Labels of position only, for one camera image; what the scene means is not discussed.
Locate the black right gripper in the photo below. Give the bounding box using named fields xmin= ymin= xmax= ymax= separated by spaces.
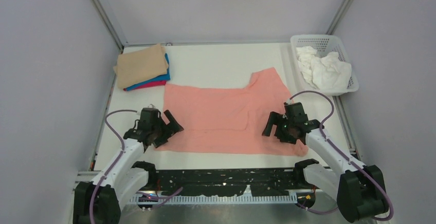
xmin=262 ymin=111 xmax=297 ymax=145

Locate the salmon pink t shirt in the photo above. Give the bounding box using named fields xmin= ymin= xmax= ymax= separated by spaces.
xmin=158 ymin=67 xmax=308 ymax=157

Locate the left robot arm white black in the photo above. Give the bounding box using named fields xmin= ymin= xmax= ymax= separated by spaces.
xmin=72 ymin=106 xmax=184 ymax=223

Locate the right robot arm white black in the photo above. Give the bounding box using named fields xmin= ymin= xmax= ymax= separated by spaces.
xmin=262 ymin=103 xmax=393 ymax=223

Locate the folded blue t shirt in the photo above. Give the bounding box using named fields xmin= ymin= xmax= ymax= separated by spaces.
xmin=118 ymin=51 xmax=170 ymax=89

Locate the white t shirt in basket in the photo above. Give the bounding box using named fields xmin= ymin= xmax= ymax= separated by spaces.
xmin=296 ymin=46 xmax=352 ymax=90

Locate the white plastic laundry basket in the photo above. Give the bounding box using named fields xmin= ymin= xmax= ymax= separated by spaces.
xmin=290 ymin=34 xmax=359 ymax=96

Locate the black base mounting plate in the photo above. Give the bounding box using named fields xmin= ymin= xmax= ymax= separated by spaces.
xmin=141 ymin=167 xmax=315 ymax=197

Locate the white slotted cable duct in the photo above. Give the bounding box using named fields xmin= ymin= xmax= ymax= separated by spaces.
xmin=129 ymin=195 xmax=299 ymax=206

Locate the left aluminium corner post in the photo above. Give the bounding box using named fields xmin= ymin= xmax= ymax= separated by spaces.
xmin=91 ymin=0 xmax=128 ymax=50

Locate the aluminium corner post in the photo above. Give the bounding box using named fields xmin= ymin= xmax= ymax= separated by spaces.
xmin=326 ymin=0 xmax=354 ymax=35
xmin=91 ymin=0 xmax=128 ymax=50

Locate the aluminium frame rail front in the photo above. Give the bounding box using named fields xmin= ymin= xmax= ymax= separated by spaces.
xmin=72 ymin=167 xmax=382 ymax=195

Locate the right aluminium corner post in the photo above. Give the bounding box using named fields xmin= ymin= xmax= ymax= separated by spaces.
xmin=326 ymin=0 xmax=354 ymax=35

